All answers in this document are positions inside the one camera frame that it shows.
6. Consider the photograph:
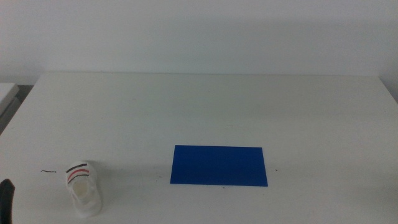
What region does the white sandal with striped straps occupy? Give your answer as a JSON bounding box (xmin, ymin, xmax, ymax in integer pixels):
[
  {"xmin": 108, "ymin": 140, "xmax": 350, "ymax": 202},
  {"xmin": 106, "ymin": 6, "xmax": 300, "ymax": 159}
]
[{"xmin": 65, "ymin": 160, "xmax": 103, "ymax": 218}]

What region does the blue rectangular mat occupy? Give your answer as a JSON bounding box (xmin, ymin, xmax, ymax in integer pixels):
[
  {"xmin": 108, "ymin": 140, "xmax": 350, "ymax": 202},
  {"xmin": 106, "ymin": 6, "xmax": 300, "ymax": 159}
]
[{"xmin": 170, "ymin": 144, "xmax": 269, "ymax": 187}]

